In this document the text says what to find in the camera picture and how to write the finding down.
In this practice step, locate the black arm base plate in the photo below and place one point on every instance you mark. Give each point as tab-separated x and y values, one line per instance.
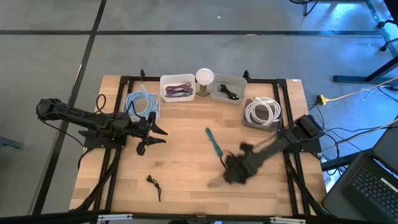
102	141
306	146

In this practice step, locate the silver frame bracket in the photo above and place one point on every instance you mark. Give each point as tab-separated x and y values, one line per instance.
287	220
115	217

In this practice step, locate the beige plastic bin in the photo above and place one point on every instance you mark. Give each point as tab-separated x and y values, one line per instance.
230	78

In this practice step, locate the white mushroom table lamp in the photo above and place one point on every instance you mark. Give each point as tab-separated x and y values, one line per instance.
204	76

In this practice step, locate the black desk leg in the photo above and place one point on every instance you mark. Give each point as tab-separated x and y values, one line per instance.
367	76

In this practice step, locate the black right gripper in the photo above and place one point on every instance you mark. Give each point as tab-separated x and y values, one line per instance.
241	165

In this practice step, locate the yellow power plug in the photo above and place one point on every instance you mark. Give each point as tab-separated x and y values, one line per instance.
322	99

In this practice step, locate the black open laptop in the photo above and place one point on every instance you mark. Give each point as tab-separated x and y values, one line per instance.
367	189

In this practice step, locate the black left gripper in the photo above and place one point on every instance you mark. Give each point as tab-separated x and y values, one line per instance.
140	129

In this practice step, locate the grey translucent plastic bin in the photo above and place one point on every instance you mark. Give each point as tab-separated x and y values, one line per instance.
248	126

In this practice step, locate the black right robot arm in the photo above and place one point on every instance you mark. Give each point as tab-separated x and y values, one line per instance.
280	143

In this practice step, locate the white plastic bin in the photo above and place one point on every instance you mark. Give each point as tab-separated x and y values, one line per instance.
177	77

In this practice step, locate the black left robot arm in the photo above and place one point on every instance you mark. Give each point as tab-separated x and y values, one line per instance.
84	116

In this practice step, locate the clear plastic bin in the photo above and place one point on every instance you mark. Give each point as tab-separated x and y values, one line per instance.
157	112

